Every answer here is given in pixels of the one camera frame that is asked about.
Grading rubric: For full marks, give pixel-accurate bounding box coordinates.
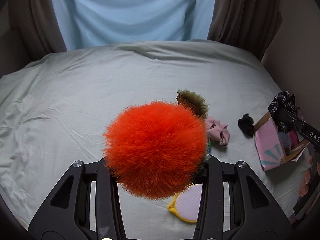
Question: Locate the pink cloth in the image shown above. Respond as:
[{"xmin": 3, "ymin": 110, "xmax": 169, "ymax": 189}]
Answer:
[{"xmin": 206, "ymin": 116, "xmax": 230, "ymax": 146}]

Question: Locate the cardboard box with pink pattern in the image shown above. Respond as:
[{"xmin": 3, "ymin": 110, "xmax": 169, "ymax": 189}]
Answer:
[{"xmin": 254, "ymin": 112, "xmax": 309, "ymax": 172}]

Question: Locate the brown left curtain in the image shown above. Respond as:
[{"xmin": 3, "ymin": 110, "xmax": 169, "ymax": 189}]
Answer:
[{"xmin": 8, "ymin": 0, "xmax": 67, "ymax": 61}]

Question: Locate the brown curtain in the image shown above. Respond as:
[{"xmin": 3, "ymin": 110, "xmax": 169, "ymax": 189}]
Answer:
[
  {"xmin": 207, "ymin": 0, "xmax": 282, "ymax": 61},
  {"xmin": 8, "ymin": 0, "xmax": 67, "ymax": 61}
]

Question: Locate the person's right hand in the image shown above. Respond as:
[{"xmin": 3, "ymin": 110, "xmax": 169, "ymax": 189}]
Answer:
[{"xmin": 298, "ymin": 155, "xmax": 320, "ymax": 197}]

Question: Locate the yellow rimmed white mesh pouch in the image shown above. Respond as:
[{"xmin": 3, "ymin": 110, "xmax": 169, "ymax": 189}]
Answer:
[{"xmin": 167, "ymin": 184, "xmax": 202, "ymax": 223}]

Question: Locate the light blue hanging cloth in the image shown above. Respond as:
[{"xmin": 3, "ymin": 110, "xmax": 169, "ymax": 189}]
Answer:
[{"xmin": 52, "ymin": 0, "xmax": 215, "ymax": 50}]

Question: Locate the olive green fluffy pom-pom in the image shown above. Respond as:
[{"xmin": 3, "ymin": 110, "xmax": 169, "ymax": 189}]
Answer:
[{"xmin": 176, "ymin": 89, "xmax": 209, "ymax": 119}]

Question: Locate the brown right curtain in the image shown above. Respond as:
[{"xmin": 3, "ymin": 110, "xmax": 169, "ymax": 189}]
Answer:
[{"xmin": 207, "ymin": 0, "xmax": 282, "ymax": 61}]

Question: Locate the orange fluffy pom-pom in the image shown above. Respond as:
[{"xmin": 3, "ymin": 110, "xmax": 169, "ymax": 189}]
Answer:
[{"xmin": 103, "ymin": 101, "xmax": 207, "ymax": 200}]

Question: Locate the black white patterned scrunchie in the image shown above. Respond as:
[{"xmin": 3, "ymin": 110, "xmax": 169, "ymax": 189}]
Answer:
[{"xmin": 268, "ymin": 90, "xmax": 298, "ymax": 134}]

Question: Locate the pale green bed sheet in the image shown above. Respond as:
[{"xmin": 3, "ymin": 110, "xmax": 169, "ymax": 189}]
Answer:
[{"xmin": 1, "ymin": 41, "xmax": 302, "ymax": 239}]

